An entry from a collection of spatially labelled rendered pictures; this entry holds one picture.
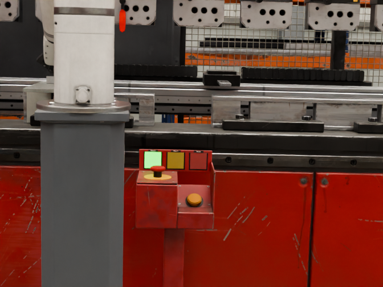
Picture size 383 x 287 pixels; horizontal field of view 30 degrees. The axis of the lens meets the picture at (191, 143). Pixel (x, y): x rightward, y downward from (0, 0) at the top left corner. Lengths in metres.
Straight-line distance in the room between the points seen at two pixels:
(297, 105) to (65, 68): 0.96
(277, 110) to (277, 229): 0.36
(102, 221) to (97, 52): 0.33
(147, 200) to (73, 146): 0.47
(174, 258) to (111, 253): 0.48
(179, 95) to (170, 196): 0.66
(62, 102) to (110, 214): 0.24
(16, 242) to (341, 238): 0.95
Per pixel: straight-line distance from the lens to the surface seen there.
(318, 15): 2.17
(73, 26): 1.41
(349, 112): 2.22
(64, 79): 1.42
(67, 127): 1.39
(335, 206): 2.13
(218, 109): 2.16
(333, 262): 2.18
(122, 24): 2.09
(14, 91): 2.46
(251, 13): 2.14
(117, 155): 1.41
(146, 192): 1.81
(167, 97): 2.41
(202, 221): 1.83
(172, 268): 1.92
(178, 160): 1.95
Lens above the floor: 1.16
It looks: 9 degrees down
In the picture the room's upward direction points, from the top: 2 degrees clockwise
